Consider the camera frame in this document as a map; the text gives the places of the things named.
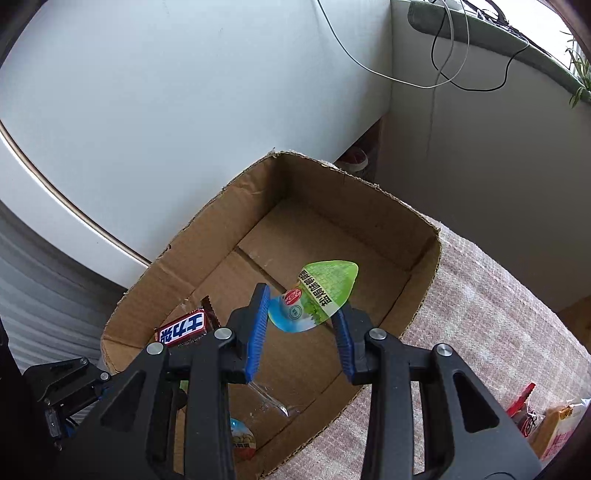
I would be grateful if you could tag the orange jelly cup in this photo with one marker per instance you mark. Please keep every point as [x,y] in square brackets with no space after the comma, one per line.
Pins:
[242,438]

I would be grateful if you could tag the grey-green windowsill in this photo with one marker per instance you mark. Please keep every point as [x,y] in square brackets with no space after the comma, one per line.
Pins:
[489,34]

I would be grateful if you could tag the white panel with gold trim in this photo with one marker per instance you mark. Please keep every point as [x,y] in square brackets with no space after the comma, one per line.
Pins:
[46,207]

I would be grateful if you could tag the green candy packet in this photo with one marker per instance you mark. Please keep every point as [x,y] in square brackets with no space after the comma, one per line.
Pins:
[323,286]

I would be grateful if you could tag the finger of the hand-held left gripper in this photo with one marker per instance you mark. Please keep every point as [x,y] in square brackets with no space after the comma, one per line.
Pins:
[64,376]

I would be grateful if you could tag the orange snack packet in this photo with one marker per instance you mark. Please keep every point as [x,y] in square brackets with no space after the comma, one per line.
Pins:
[558,429]

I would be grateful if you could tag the red black snack packet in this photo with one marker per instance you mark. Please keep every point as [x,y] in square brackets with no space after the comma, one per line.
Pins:
[182,330]

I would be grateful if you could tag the cardboard box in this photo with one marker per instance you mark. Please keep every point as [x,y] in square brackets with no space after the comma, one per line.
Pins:
[323,221]

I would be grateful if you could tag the grey ribbed panel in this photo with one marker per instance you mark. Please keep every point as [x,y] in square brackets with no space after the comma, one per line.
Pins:
[46,300]

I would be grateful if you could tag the potted spider plant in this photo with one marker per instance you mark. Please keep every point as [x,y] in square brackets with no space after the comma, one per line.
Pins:
[579,87]

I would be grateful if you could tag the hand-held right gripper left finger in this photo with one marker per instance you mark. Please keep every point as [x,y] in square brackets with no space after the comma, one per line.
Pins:
[258,337]

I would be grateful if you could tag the clear plastic wrapper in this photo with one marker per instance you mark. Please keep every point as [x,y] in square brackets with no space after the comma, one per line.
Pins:
[274,401]

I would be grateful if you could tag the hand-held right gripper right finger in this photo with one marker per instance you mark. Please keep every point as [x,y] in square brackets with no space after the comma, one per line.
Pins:
[344,344]

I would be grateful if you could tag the red shoe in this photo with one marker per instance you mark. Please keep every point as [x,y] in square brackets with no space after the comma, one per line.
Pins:
[354,159]

